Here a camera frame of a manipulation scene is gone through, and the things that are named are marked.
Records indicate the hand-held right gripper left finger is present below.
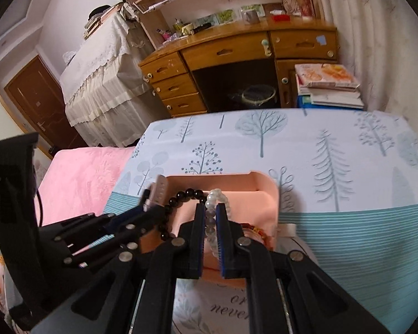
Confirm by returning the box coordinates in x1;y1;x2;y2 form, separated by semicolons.
30;203;206;334

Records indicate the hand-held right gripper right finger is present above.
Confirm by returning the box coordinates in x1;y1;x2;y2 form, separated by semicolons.
215;203;392;334

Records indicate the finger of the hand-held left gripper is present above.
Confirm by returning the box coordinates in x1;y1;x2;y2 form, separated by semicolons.
38;190;154;245
64;205;170;271

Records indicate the white bead bracelet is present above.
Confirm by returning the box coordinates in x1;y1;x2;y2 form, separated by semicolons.
205;188;232;261

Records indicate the pink jewelry box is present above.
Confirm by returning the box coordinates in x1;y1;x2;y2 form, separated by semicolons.
139;171;281;288

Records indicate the silver hair clip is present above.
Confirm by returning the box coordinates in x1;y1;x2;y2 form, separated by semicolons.
144;175;168;213

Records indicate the black bead bracelet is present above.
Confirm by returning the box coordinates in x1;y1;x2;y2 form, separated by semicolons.
158;188;208;242

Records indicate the pink blanket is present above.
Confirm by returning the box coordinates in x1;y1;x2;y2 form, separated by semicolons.
33;146;136;227

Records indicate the floral printed white pouch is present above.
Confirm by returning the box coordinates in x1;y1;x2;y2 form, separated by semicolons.
172;278;253;334

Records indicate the brown wooden door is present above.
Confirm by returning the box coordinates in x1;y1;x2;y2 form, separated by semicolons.
3;55;88;150

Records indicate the small wooden desk drawer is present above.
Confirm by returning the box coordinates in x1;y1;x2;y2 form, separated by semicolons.
161;92;207;116
150;73;196;101
139;52;189;84

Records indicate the lace covered furniture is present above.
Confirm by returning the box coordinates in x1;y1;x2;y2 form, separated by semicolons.
59;12;171;147

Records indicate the tree print bedsheet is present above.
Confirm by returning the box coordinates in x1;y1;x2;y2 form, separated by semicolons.
103;109;418;334

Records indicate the wooden desk cabinet door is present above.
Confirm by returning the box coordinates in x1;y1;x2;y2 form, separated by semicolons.
275;59;300;108

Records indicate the wide wooden desk drawer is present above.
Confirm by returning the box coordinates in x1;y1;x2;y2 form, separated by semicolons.
181;31;270;70

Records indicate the pile of books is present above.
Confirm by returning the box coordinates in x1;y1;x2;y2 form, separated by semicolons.
84;5;122;39

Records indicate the stack of magazines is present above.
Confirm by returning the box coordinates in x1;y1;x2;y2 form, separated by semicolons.
294;63;364;109

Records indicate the black hat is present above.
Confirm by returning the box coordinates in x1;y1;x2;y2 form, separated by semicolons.
88;5;115;19

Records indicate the wooden desk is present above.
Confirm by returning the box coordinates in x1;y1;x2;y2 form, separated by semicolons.
138;19;338;118

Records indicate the blue sticker desk drawer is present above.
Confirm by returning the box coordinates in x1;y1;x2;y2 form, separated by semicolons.
270;28;338;60

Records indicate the wooden desk shelf unit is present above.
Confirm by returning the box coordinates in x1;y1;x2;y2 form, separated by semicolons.
110;0;321;47

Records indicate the white curtain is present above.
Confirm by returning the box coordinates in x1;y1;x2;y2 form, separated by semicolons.
313;0;418;122

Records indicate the pink patterned bag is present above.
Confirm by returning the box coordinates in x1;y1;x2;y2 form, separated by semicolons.
282;0;316;18

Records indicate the black cable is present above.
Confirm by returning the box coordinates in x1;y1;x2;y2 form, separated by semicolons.
35;188;44;227

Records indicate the red bead bracelet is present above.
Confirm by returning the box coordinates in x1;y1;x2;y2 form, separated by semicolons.
239;223;276;251

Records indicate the wire mesh waste basket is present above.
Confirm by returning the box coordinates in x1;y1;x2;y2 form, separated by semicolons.
230;84;277;107

